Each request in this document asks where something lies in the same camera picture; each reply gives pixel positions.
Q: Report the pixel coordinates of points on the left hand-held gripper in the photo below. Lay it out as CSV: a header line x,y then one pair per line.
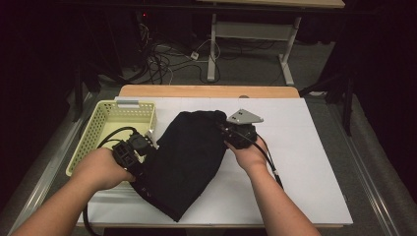
x,y
129,154

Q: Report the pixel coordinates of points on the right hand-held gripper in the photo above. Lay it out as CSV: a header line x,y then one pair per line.
x,y
242,131

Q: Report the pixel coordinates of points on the pale yellow plastic basket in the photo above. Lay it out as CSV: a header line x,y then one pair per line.
x,y
108,116

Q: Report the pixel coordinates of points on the black sleeveless vest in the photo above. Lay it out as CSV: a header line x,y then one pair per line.
x,y
183,157

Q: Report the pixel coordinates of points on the person's right hand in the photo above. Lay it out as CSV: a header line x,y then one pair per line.
x,y
249,157

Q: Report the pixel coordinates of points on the person's left hand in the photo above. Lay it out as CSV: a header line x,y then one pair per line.
x,y
101,167

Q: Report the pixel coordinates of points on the white table cover sheet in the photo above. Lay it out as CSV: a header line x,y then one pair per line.
x,y
295,147

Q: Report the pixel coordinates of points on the black metal stand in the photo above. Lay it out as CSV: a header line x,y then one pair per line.
x,y
347,105
78,95

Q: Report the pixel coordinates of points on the white power adapter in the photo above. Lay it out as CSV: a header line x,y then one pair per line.
x,y
194,55

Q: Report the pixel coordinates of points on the white-framed desk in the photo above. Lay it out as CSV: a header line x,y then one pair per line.
x,y
252,31

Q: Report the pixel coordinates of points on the metal floor rail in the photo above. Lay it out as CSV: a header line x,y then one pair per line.
x,y
367,177
49,164

